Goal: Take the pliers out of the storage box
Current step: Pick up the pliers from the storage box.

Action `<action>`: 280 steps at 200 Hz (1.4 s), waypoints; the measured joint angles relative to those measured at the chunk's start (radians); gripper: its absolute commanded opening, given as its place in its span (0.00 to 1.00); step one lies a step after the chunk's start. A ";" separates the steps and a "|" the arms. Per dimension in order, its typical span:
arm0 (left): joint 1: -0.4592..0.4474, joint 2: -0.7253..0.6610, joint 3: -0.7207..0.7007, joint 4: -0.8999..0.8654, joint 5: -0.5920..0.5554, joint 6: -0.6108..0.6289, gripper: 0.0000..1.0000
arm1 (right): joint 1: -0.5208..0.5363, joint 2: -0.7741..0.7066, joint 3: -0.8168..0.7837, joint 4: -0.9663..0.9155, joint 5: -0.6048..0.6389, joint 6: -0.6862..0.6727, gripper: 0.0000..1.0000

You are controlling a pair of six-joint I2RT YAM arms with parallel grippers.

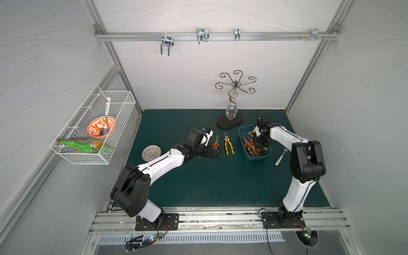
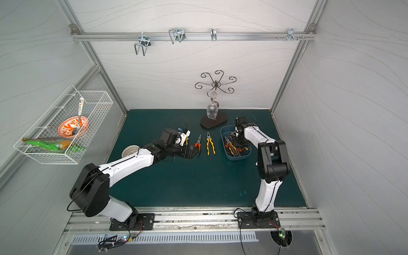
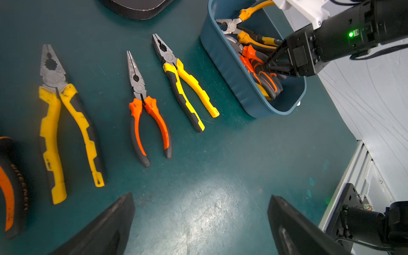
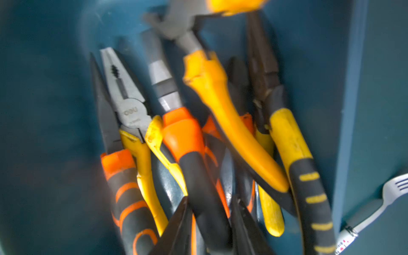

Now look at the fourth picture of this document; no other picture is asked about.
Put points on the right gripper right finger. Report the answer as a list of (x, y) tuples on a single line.
[(248, 238)]

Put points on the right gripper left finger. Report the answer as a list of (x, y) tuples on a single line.
[(176, 238)]

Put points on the orange striped black pliers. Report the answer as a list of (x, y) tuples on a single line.
[(131, 215)]

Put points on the black yellow striped pliers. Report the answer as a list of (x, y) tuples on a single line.
[(307, 188)]

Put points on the blue storage box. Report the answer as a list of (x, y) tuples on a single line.
[(53, 193)]

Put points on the silver fork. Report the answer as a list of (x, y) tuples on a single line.
[(391, 191)]

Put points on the yellow handled end nippers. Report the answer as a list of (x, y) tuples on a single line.
[(206, 76)]

